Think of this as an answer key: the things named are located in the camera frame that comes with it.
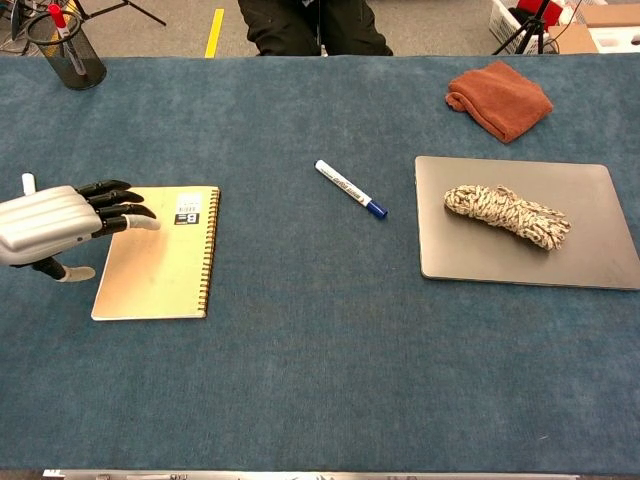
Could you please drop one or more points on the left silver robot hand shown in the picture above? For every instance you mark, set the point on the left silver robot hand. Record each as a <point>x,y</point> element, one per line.
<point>45,220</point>

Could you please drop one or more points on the yellow spiral notebook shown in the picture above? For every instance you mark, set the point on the yellow spiral notebook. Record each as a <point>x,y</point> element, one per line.
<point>160,260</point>

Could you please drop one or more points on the black-capped white marker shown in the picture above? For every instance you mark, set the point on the black-capped white marker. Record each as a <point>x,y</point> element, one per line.
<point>28,182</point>

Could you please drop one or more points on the blue-capped white marker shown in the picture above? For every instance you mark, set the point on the blue-capped white marker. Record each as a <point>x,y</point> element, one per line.
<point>345,187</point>

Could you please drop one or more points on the black mesh pen holder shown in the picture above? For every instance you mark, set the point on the black mesh pen holder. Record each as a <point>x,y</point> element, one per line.
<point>92,60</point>

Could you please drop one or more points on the red capped marker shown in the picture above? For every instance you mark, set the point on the red capped marker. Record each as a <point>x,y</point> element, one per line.
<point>57,15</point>

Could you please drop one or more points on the black tripod leg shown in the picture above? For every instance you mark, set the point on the black tripod leg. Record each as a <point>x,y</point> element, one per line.
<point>145,17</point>

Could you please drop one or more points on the yellow floor tape strip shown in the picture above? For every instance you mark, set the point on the yellow floor tape strip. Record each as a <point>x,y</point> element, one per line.
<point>215,32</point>

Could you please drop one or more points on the blue felt table cloth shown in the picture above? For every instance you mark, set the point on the blue felt table cloth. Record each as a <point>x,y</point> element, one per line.
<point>320,350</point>

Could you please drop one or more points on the person in black trousers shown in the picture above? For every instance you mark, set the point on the person in black trousers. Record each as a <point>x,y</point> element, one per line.
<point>280,25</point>

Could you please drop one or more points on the orange folded towel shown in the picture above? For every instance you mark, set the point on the orange folded towel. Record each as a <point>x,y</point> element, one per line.
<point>500,100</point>

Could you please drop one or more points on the white plastic crate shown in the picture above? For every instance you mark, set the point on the white plastic crate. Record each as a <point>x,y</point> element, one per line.
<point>500,20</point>

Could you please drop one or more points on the red box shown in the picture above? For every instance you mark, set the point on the red box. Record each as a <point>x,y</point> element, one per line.
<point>550,15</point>

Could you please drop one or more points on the grey metal tray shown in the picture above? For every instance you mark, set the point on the grey metal tray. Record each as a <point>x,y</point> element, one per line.
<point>590,240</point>

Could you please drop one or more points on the brown cardboard box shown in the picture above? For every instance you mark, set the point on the brown cardboard box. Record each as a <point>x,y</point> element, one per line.
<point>570,40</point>

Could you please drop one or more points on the white carton box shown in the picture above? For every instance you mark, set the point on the white carton box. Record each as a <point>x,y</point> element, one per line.
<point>617,40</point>

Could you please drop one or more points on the aluminium table edge rail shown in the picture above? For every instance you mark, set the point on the aluminium table edge rail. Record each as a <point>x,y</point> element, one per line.
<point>300,475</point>

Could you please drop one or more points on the black camera tripod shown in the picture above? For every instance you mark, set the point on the black camera tripod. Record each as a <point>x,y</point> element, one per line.
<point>525,27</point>

